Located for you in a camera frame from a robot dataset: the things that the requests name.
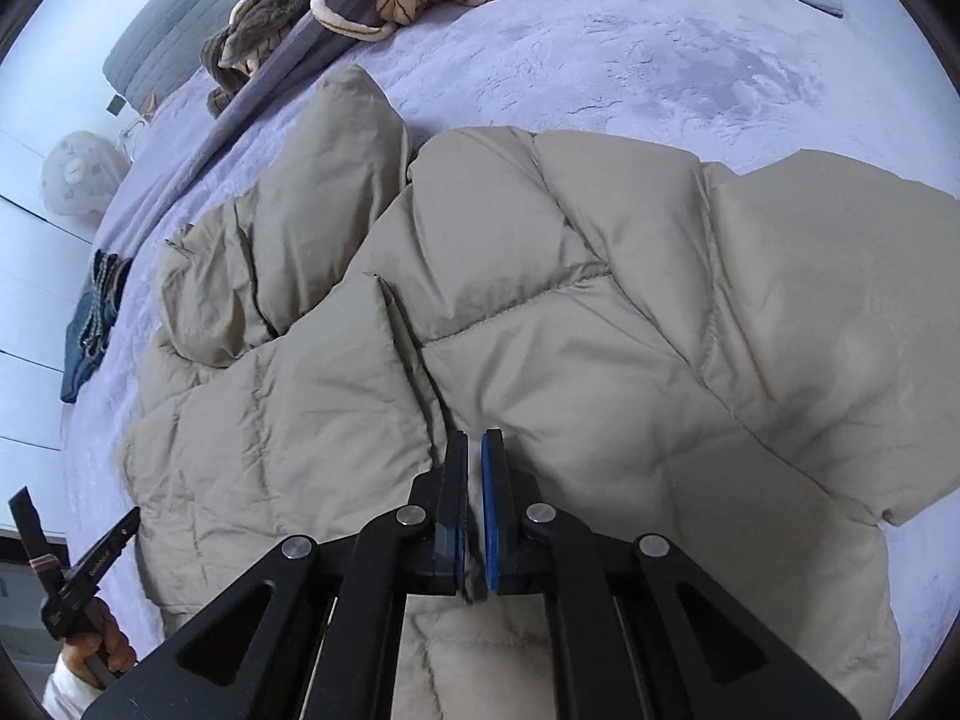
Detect white sleeve left forearm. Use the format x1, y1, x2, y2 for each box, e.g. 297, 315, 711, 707
43, 655, 103, 720

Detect person's left hand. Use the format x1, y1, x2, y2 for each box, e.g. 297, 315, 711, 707
62, 596, 139, 688

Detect beige puffer jacket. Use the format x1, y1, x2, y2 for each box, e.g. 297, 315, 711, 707
117, 67, 958, 718

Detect brown plush garment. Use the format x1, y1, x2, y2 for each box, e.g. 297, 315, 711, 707
200, 0, 311, 117

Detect folded blue jeans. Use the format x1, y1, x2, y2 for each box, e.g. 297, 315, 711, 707
60, 250, 132, 405

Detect grey quilted headboard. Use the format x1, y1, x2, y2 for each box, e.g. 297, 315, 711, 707
103, 0, 239, 114

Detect white wardrobe doors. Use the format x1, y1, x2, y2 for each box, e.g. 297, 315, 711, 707
0, 127, 100, 542

